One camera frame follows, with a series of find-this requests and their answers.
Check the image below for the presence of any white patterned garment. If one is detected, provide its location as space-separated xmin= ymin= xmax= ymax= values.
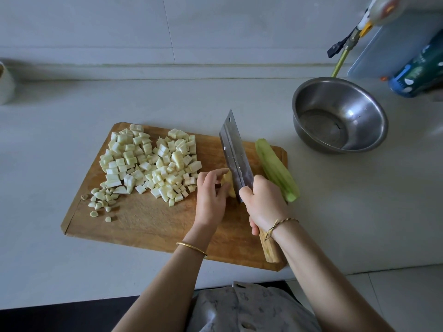
xmin=186 ymin=281 xmax=323 ymax=332

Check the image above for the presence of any peeled yellow potato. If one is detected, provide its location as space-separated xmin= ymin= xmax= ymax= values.
xmin=220 ymin=169 xmax=236 ymax=199

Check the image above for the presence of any person's left hand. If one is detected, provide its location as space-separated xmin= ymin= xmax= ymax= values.
xmin=194 ymin=168 xmax=231 ymax=234

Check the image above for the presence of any deep stainless steel bowl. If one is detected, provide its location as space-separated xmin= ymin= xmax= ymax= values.
xmin=291 ymin=77 xmax=389 ymax=154

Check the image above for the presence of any white bowl of noodles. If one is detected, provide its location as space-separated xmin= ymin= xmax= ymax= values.
xmin=0 ymin=60 xmax=16 ymax=105

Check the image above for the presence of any wooden cutting board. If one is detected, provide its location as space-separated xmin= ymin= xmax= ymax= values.
xmin=60 ymin=121 xmax=289 ymax=272

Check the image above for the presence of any braided cord bracelet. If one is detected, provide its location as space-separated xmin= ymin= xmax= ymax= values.
xmin=263 ymin=216 xmax=300 ymax=241

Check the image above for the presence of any light blue plastic board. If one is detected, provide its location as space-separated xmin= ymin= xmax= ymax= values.
xmin=347 ymin=10 xmax=443 ymax=80

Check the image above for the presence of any person's right hand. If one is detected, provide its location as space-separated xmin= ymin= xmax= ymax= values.
xmin=239 ymin=175 xmax=290 ymax=238

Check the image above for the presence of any wall tap with hose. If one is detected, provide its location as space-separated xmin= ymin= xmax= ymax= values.
xmin=327 ymin=30 xmax=361 ymax=59

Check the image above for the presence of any peeled green cucumber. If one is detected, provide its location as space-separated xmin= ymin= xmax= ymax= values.
xmin=255 ymin=138 xmax=300 ymax=203

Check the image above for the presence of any gold bangle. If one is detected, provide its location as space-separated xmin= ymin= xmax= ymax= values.
xmin=175 ymin=241 xmax=209 ymax=258

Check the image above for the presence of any dark green bottle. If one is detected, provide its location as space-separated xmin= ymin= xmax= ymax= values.
xmin=389 ymin=31 xmax=443 ymax=98

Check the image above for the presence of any person's right forearm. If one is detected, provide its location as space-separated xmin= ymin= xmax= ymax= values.
xmin=266 ymin=221 xmax=395 ymax=332

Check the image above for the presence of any pile of white diced vegetable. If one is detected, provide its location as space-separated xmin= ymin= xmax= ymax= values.
xmin=142 ymin=128 xmax=204 ymax=208

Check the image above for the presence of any pile of garlic cloves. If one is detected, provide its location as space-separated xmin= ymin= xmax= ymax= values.
xmin=79 ymin=186 xmax=120 ymax=223

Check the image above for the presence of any cleaver with wooden handle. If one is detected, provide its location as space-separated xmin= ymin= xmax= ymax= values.
xmin=219 ymin=110 xmax=285 ymax=264

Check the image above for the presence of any person's left forearm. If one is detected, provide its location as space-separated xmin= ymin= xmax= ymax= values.
xmin=113 ymin=228 xmax=209 ymax=332

